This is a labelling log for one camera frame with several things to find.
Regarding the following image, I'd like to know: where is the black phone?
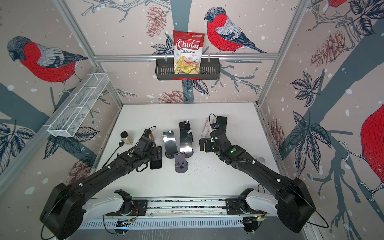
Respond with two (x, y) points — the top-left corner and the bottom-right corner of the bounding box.
(150, 146), (163, 170)
(215, 116), (228, 132)
(162, 130), (178, 159)

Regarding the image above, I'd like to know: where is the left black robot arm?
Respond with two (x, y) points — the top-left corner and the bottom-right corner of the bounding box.
(40, 136), (162, 240)

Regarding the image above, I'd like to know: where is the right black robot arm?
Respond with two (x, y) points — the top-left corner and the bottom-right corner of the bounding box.
(199, 129), (316, 233)

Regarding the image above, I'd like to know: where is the pale spice jar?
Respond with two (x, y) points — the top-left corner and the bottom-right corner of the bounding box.
(121, 131), (134, 145)

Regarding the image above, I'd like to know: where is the Chuba cassava chips bag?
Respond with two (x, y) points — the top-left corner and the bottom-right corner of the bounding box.
(173, 31), (205, 74)

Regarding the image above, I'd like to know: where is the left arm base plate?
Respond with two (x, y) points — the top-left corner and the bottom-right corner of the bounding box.
(106, 199), (148, 218)

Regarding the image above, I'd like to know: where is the aluminium rail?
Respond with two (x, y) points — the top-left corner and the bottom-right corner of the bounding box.
(80, 196), (301, 220)

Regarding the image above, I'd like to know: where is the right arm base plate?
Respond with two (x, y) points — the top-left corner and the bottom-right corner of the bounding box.
(223, 199), (266, 216)

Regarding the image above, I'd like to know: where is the white mesh wall basket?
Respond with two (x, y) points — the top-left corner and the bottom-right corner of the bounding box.
(48, 73), (110, 137)

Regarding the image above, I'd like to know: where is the black wire wall basket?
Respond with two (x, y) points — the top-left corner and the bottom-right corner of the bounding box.
(155, 57), (221, 81)

